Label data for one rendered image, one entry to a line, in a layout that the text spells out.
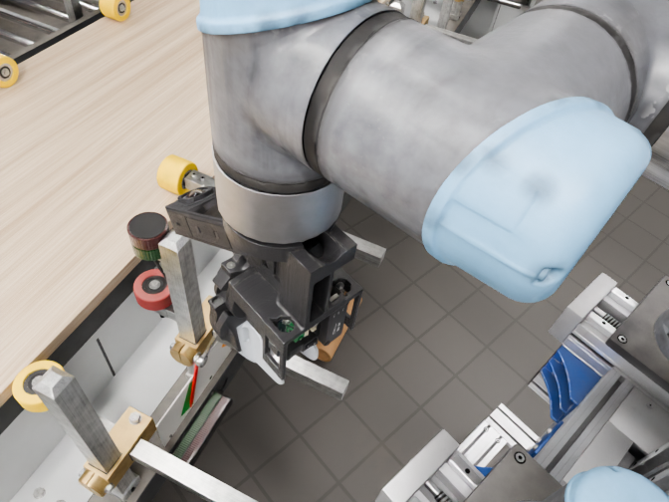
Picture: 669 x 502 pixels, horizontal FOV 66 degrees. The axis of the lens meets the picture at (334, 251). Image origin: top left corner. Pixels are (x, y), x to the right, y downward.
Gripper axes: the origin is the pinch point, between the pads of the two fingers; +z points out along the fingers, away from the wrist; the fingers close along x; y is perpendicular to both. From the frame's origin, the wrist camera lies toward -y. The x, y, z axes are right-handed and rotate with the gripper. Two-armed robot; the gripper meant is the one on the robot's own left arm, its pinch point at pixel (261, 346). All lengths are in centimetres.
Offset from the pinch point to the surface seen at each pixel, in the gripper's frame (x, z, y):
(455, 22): 187, 62, -108
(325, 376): 21, 46, -9
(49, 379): -16.5, 18.9, -20.9
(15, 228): -9, 42, -72
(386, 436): 57, 132, -6
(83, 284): -5, 42, -51
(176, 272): 5.4, 23.4, -29.4
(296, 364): 18, 46, -14
